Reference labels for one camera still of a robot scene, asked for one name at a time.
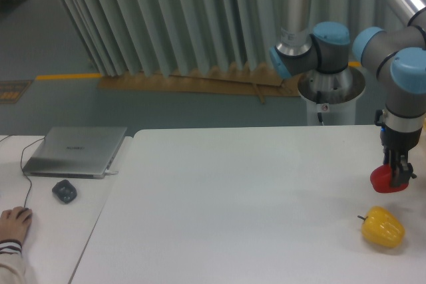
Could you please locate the red bell pepper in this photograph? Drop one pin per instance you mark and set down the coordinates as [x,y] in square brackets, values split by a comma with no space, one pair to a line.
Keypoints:
[380,179]

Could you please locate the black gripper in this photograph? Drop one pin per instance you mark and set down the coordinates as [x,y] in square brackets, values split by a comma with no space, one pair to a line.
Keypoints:
[399,143]

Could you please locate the yellow bell pepper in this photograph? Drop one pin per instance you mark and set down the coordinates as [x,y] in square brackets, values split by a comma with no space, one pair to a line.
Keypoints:
[381,227]

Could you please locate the silver closed laptop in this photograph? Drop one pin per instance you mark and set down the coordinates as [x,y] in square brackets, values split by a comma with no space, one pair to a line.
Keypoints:
[76,152]

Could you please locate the striped cream sleeve forearm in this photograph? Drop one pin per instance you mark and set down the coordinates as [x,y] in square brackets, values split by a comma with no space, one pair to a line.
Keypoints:
[13,266]

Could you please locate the person's right hand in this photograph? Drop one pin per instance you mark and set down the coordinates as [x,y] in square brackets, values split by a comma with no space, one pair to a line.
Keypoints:
[12,229]

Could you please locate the pale green folding curtain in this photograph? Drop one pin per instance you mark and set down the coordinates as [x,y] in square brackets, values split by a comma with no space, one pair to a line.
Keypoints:
[164,36]

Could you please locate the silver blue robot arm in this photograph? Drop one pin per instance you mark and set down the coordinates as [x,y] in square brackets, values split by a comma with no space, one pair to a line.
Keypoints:
[396,59]

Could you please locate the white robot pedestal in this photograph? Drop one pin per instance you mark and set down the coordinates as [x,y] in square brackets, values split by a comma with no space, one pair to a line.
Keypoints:
[330,108]

